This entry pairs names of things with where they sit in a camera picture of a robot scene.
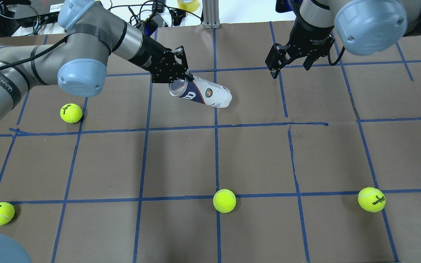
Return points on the Head tennis ball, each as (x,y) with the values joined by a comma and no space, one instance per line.
(224,201)

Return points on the clear tennis ball can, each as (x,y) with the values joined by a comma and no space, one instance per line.
(201,91)

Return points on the yellow tape roll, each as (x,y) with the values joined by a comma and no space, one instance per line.
(188,5)

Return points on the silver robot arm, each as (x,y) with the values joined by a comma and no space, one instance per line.
(78,62)
(363,26)

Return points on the tennis ball by base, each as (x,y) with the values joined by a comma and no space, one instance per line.
(371,199)

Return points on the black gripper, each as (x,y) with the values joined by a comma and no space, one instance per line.
(149,54)
(310,32)

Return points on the aluminium frame post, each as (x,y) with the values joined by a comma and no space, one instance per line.
(210,14)

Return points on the Wilson tennis ball far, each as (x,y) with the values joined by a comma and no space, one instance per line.
(71,113)

